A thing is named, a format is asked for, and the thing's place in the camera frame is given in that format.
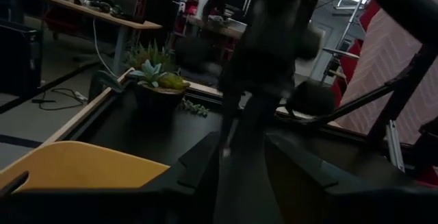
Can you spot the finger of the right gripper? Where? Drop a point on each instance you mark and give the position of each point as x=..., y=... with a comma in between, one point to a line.
x=228, y=118
x=256, y=114

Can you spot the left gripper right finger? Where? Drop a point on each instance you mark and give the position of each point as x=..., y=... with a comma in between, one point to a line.
x=294, y=176

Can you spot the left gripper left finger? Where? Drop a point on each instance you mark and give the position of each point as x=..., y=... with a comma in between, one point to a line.
x=205, y=169

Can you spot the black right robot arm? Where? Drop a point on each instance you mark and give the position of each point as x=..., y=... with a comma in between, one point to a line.
x=267, y=28

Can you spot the succulent plant in black pot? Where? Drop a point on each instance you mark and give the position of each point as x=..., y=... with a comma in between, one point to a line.
x=159, y=97

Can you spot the tilted red bin rack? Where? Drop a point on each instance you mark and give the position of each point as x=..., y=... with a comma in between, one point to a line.
x=352, y=63

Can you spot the silver aluminium extrusion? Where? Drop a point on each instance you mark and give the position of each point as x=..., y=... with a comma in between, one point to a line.
x=395, y=148

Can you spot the yellow plastic bin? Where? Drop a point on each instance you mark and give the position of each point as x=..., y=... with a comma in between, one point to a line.
x=85, y=165

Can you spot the wooden desk with grey legs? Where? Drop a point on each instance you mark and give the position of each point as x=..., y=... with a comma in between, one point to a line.
x=120, y=49

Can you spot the grey corner clamp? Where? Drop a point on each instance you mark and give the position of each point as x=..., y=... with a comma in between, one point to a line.
x=102, y=78

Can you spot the black equipment case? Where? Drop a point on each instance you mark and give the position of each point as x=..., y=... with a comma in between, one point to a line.
x=18, y=59

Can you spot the black frame strut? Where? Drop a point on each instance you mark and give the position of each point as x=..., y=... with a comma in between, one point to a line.
x=403, y=90

